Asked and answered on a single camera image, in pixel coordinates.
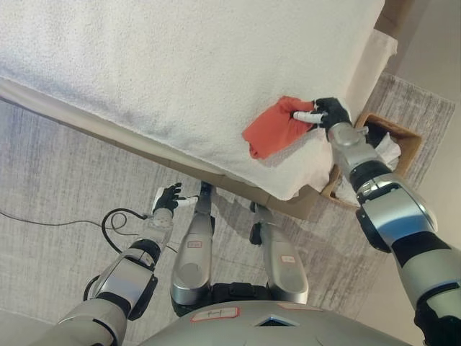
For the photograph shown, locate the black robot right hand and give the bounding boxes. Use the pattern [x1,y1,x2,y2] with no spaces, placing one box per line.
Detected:
[292,97,353,130]

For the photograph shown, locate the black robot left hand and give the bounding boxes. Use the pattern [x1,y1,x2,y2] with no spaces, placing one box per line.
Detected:
[151,182,200,217]

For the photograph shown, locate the orange cloth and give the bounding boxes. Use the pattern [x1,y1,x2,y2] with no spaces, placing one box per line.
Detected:
[241,94,318,161]

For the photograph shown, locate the woven brown laundry basket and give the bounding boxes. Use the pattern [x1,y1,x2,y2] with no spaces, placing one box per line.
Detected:
[319,112,424,210]

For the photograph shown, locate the black garment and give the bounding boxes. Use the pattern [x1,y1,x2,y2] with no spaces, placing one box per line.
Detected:
[362,123,388,149]

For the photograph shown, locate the silver robot left leg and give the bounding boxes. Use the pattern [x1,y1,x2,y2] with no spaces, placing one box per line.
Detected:
[170,181,218,308]

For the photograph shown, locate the silver robot leg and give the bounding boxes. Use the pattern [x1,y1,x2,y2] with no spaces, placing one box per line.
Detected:
[249,201,310,306]
[170,181,218,308]

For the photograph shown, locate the white crumpled garment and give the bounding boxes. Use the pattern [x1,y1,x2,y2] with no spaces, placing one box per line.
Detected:
[334,132,402,207]

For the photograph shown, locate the grey woven rug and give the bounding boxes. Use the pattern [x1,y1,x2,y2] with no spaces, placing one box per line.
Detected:
[0,71,457,327]

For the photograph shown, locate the white terry blanket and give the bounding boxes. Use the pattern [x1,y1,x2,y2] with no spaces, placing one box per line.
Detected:
[0,0,387,202]

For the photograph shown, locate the silver robot right leg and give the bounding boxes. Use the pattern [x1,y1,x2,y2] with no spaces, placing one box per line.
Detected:
[249,201,310,306]

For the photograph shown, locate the silver robot torso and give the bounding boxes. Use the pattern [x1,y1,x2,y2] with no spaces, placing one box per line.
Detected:
[138,282,410,346]

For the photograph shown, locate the brown upholstered bed frame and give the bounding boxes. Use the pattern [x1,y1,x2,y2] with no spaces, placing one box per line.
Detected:
[0,0,423,221]

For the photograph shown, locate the thin black floor cable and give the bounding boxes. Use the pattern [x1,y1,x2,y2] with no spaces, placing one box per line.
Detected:
[0,210,178,254]

